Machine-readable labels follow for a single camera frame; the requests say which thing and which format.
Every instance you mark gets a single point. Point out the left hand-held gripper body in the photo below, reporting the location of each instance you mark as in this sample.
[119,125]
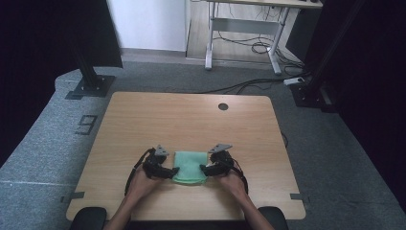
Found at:
[153,164]

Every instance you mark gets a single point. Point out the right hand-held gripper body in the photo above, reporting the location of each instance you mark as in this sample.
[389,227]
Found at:
[223,161]

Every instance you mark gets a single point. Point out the green terry towel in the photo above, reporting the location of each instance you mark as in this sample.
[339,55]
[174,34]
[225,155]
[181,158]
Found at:
[190,167]

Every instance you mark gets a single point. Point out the person's left hand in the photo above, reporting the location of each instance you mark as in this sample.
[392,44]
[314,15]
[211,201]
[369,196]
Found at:
[140,187]

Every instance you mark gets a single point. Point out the person's right hand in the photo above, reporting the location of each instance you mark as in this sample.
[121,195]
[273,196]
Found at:
[234,187]

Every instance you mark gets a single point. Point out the black round table grommet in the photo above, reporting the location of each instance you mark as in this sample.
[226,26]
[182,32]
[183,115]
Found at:
[223,106]

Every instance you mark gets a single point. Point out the grey tape strip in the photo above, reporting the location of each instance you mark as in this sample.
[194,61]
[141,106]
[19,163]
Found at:
[72,196]
[299,197]

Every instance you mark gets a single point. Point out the black metal stand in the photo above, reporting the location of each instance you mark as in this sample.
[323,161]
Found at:
[311,89]
[91,81]

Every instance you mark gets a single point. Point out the white power strip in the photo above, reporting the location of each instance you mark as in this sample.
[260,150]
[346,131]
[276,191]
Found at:
[293,81]

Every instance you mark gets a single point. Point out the black curtain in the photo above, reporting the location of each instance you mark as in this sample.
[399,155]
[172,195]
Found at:
[38,64]
[376,80]

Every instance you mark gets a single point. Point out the white metal desk frame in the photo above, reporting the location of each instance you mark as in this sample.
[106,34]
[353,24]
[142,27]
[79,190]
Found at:
[242,25]

